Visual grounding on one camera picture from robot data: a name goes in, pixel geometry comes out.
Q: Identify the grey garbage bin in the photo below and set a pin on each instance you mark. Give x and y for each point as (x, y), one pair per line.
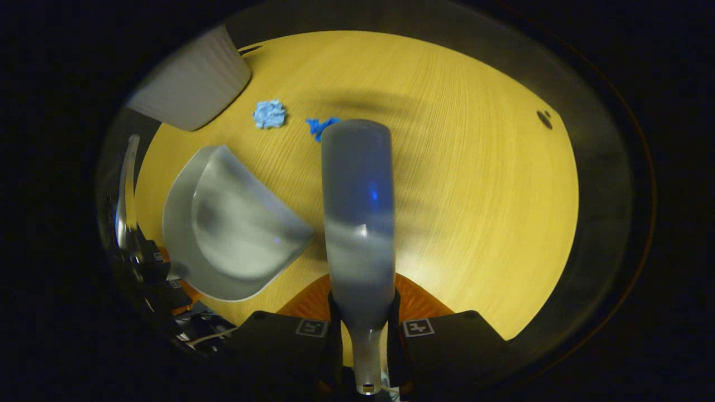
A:
(192, 84)

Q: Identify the white dustpan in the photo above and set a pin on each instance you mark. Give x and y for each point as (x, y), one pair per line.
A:
(240, 229)

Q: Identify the dark blue paper scrap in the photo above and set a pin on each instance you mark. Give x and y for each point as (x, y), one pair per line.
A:
(319, 127)

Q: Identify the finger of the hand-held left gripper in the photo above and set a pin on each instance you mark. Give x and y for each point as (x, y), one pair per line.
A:
(170, 296)
(153, 262)

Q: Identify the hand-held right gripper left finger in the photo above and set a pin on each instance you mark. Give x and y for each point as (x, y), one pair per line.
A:
(279, 349)

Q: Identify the light blue paper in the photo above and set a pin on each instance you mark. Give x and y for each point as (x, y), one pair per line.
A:
(269, 114)

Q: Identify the small white broom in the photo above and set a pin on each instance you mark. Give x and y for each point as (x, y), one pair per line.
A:
(357, 223)

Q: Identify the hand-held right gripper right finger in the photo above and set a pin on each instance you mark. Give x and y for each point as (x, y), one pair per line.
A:
(447, 352)

